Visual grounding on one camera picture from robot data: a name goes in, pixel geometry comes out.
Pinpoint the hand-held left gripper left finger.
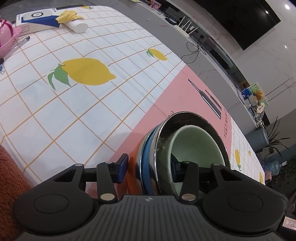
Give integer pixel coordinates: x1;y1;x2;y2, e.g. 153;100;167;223
50;153;129;202

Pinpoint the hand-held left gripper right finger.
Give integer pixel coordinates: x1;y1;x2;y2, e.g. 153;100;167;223
171;161;245;202

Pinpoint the orange steel bowl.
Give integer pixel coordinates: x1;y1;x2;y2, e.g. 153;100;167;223
126;137;148;195

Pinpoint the blue steel bowl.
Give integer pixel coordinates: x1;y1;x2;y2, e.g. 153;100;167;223
140;111;232;197

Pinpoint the green ceramic bowl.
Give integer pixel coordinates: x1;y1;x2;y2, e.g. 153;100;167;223
170;125;226;197

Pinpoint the grey trash can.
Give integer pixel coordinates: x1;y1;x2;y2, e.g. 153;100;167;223
245;127;270;152

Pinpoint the blue water bottle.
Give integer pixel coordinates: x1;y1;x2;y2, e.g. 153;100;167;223
262;161;281;174

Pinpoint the pink printed placemat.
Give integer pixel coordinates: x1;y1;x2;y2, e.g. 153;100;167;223
85;65;234;195

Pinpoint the tall potted plant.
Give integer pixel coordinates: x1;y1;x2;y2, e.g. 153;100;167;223
264;116;292;158

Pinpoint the brown plush blanket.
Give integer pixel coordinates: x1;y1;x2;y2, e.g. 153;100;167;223
0;145;33;241

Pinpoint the white tube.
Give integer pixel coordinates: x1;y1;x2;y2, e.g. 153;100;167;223
66;20;88;33

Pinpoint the white router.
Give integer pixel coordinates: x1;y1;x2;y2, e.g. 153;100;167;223
174;16;200;39

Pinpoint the clear pen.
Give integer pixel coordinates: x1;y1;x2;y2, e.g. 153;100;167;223
0;36;30;65

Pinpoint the yellow cloth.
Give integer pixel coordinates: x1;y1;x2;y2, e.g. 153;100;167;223
55;10;84;24

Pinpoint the white and blue box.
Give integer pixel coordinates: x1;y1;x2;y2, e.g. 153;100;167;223
16;8;61;34

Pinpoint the black television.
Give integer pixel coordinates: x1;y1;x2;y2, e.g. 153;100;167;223
192;0;281;50

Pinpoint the pink basket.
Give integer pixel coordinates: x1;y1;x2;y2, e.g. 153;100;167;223
0;25;22;58

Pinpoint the black cable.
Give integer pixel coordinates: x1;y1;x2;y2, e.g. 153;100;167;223
181;42;207;64

